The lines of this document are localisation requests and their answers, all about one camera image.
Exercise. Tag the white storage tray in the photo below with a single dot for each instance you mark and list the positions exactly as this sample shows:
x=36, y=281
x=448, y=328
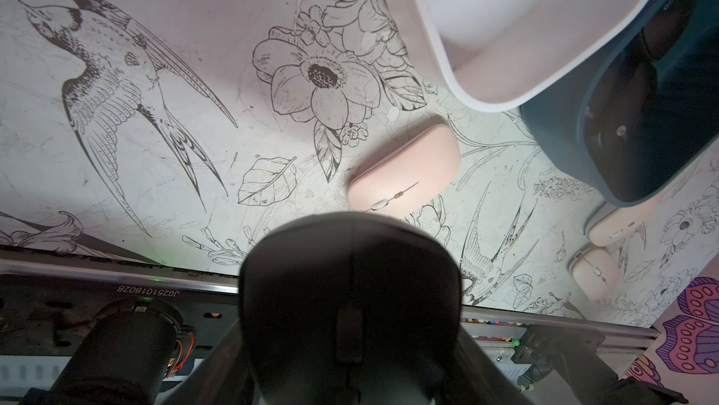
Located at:
x=495, y=55

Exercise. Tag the pink mouse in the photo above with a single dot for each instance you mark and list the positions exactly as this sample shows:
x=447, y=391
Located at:
x=609, y=223
x=595, y=273
x=410, y=177

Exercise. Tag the teal storage box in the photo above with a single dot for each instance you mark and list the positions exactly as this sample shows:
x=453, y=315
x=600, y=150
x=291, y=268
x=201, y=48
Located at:
x=682, y=119

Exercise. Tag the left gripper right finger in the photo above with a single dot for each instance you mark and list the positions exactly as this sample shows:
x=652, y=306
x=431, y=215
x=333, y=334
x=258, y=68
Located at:
x=473, y=378

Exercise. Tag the black mouse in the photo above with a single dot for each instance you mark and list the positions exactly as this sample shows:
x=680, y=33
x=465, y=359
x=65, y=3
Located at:
x=665, y=28
x=615, y=115
x=349, y=256

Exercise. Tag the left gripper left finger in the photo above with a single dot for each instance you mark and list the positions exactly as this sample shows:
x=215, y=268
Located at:
x=224, y=377

